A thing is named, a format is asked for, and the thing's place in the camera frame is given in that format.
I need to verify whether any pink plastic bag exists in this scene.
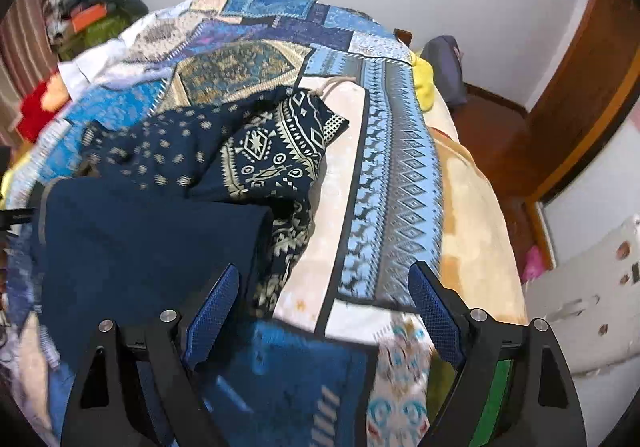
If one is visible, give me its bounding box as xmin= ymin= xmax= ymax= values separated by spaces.
xmin=522 ymin=247 xmax=549 ymax=284

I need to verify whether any white cloth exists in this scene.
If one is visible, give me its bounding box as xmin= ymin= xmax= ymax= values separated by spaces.
xmin=57 ymin=40 xmax=167 ymax=94

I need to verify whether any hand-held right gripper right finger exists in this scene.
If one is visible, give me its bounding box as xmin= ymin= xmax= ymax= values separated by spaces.
xmin=407 ymin=261 xmax=588 ymax=447

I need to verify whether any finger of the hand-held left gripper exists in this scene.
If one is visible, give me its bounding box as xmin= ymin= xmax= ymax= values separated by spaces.
xmin=0 ymin=208 xmax=38 ymax=234

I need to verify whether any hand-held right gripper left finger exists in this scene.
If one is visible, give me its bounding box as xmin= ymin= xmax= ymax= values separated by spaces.
xmin=60 ymin=263 xmax=240 ymax=447

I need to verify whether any green patterned cloth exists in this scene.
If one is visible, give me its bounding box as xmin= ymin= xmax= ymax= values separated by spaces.
xmin=57 ymin=20 xmax=137 ymax=61

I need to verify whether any wooden door frame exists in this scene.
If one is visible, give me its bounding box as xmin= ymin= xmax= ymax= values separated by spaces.
xmin=520 ymin=0 xmax=640 ymax=204

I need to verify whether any white scuffed panel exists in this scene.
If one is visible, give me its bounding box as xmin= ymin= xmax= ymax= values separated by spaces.
xmin=521 ymin=214 xmax=640 ymax=378

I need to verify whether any navy patterned garment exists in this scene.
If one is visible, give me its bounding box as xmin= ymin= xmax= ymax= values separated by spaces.
xmin=30 ymin=77 xmax=357 ymax=368

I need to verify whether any red plush toy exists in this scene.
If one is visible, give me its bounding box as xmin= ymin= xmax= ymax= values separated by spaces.
xmin=15 ymin=74 xmax=77 ymax=144

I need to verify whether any grey backpack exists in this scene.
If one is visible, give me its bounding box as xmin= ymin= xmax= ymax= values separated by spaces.
xmin=422 ymin=34 xmax=469 ymax=108

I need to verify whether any orange box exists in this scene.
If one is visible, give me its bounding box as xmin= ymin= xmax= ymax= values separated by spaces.
xmin=70 ymin=2 xmax=109 ymax=33

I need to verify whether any striped red beige curtain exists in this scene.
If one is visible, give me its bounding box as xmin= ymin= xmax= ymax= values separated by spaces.
xmin=0 ymin=0 xmax=69 ymax=148

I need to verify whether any blue patchwork blanket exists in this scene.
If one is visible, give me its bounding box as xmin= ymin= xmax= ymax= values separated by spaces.
xmin=0 ymin=0 xmax=451 ymax=447

